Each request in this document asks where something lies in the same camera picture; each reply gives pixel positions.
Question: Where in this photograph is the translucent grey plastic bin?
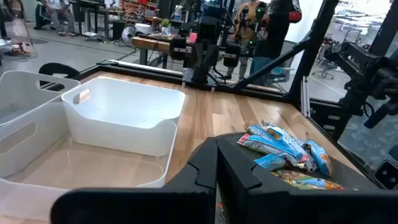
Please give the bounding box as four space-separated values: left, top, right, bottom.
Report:
0 70 81 125

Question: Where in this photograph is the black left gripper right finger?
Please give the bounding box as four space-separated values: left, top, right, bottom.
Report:
216 138 398 224

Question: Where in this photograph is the white floor fan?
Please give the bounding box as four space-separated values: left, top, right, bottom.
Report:
120 24 140 47

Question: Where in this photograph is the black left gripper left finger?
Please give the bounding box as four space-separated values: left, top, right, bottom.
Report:
50 136 218 224

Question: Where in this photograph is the white plastic bin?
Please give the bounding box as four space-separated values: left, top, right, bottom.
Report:
61 77 187 157

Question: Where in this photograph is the small green desk plant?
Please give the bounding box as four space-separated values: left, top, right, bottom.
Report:
160 18 172 35

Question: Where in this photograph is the black table camera box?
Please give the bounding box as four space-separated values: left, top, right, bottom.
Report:
373 160 398 190

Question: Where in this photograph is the shelf with red bins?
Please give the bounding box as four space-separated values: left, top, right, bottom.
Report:
119 0 160 22

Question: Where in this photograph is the black curved frame bracket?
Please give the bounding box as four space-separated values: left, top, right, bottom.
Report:
38 62 80 92

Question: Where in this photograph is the black office desk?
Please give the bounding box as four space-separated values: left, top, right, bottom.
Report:
67 0 125 40

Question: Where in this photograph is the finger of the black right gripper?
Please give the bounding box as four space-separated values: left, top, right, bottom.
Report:
205 43 220 68
192 43 206 68

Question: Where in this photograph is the round grey woven mat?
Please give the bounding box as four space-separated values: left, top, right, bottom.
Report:
192 132 384 191

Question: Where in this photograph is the clear plastic bin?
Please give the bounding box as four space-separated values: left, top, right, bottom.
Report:
0 101 178 224

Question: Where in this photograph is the black aluminium table frame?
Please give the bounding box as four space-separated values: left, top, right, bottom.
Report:
73 0 398 190

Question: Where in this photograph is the black articulated mount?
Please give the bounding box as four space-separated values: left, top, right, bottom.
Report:
325 40 398 142

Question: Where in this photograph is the grey office chair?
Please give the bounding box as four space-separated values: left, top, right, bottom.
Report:
312 36 339 80
264 40 295 91

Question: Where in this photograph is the pile of blue snack packets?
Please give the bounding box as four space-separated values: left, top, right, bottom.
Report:
237 133 310 167

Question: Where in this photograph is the wooden workbench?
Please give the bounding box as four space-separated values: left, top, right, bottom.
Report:
130 34 193 70

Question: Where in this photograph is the orange green Chewy granola bar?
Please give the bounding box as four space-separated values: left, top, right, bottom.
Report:
271 169 345 191

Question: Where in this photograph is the person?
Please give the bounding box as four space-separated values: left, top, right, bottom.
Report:
248 0 303 88
33 0 78 37
226 0 265 82

